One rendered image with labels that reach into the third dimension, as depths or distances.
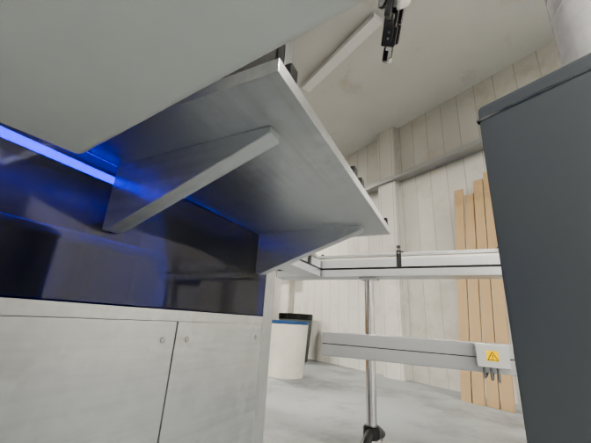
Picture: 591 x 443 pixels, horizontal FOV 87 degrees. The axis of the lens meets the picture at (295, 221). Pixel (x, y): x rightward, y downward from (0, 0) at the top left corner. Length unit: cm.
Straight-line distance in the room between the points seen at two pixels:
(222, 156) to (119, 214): 23
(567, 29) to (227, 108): 45
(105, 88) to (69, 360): 45
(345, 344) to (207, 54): 161
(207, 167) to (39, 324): 34
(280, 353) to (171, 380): 295
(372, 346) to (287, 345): 205
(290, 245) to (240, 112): 58
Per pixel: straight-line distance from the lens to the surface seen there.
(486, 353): 163
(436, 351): 168
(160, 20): 26
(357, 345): 174
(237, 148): 48
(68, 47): 31
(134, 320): 70
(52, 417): 66
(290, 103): 43
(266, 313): 107
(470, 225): 377
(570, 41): 57
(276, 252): 97
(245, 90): 42
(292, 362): 371
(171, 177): 55
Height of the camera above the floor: 59
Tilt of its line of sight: 18 degrees up
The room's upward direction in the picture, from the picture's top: 3 degrees clockwise
